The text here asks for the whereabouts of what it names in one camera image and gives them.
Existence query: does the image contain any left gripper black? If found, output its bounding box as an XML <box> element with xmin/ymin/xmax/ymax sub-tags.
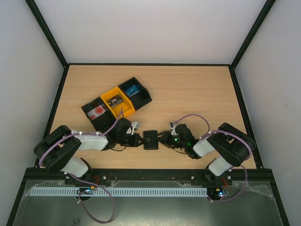
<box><xmin>117</xmin><ymin>133</ymin><xmax>145</xmax><ymax>147</ymax></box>

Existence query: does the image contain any black leather card holder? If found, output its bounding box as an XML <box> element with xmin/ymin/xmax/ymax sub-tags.
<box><xmin>143</xmin><ymin>130</ymin><xmax>158</xmax><ymax>150</ymax></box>

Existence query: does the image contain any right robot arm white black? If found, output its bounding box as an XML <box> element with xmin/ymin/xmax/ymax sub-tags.
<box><xmin>158</xmin><ymin>122</ymin><xmax>257</xmax><ymax>185</ymax></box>

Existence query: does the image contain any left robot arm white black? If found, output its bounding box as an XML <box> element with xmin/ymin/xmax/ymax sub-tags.
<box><xmin>33</xmin><ymin>118</ymin><xmax>144</xmax><ymax>178</ymax></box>

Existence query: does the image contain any black card in bin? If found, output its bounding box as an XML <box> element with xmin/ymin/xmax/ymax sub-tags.
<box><xmin>107</xmin><ymin>95</ymin><xmax>123</xmax><ymax>108</ymax></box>

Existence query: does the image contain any blue card in bin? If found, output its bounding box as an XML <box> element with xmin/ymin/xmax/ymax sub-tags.
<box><xmin>125</xmin><ymin>85</ymin><xmax>139</xmax><ymax>97</ymax></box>

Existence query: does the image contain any red white card in bin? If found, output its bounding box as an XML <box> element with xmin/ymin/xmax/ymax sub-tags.
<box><xmin>87</xmin><ymin>105</ymin><xmax>106</xmax><ymax>120</ymax></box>

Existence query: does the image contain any black bin left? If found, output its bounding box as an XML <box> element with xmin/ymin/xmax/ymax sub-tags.
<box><xmin>81</xmin><ymin>97</ymin><xmax>116</xmax><ymax>131</ymax></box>

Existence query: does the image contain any black bin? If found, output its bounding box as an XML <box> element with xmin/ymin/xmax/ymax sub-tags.
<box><xmin>81</xmin><ymin>97</ymin><xmax>116</xmax><ymax>131</ymax></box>
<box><xmin>118</xmin><ymin>77</ymin><xmax>152</xmax><ymax>111</ymax></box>

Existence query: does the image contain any black bin right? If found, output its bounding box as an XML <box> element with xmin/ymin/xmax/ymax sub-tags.
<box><xmin>118</xmin><ymin>77</ymin><xmax>152</xmax><ymax>111</ymax></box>

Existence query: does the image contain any yellow bin middle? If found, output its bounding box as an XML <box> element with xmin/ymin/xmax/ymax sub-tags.
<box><xmin>100</xmin><ymin>87</ymin><xmax>135</xmax><ymax>118</ymax></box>

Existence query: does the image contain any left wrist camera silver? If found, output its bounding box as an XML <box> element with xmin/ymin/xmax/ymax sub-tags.
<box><xmin>126</xmin><ymin>121</ymin><xmax>140</xmax><ymax>135</ymax></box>

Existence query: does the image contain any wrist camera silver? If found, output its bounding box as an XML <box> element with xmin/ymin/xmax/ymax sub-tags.
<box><xmin>126</xmin><ymin>121</ymin><xmax>140</xmax><ymax>135</ymax></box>
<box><xmin>169</xmin><ymin>122</ymin><xmax>177</xmax><ymax>136</ymax></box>

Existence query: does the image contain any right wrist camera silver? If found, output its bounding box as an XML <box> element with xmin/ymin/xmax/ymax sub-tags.
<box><xmin>169</xmin><ymin>122</ymin><xmax>177</xmax><ymax>136</ymax></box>

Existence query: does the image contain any grey slotted cable duct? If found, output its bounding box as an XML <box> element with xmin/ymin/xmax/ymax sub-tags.
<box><xmin>29</xmin><ymin>187</ymin><xmax>207</xmax><ymax>197</ymax></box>

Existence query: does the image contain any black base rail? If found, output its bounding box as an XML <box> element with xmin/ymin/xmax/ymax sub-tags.
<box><xmin>23</xmin><ymin>167</ymin><xmax>273</xmax><ymax>186</ymax></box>

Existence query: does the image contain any black cage frame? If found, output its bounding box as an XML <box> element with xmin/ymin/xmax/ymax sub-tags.
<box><xmin>6</xmin><ymin>0</ymin><xmax>290</xmax><ymax>226</ymax></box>

